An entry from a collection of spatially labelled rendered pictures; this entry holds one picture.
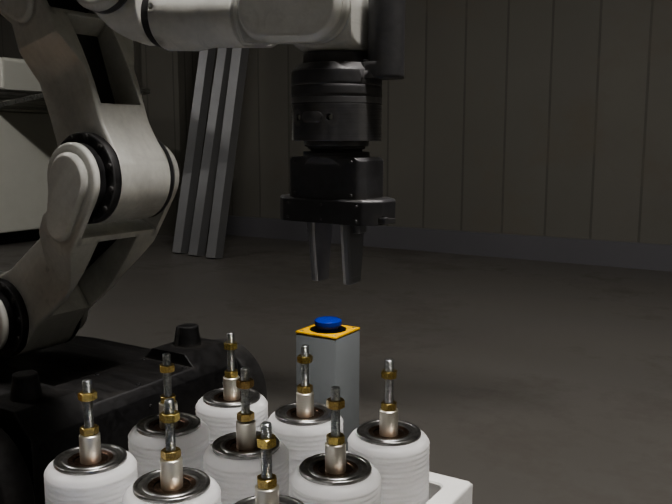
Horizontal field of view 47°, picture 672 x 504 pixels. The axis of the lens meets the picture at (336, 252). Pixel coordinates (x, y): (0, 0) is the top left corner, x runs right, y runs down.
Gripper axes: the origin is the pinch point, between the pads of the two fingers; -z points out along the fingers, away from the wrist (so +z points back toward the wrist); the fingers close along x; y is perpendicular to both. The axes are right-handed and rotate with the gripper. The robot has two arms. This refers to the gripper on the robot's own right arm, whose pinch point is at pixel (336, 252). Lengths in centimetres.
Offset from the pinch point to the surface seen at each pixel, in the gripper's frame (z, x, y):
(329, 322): -15.2, -18.1, 27.5
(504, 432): -48, -10, 81
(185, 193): -18, -241, 237
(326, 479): -22.7, 0.8, -3.0
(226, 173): -7, -212, 236
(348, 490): -23.2, 3.4, -2.9
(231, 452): -22.7, -11.5, -2.9
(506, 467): -48, -3, 65
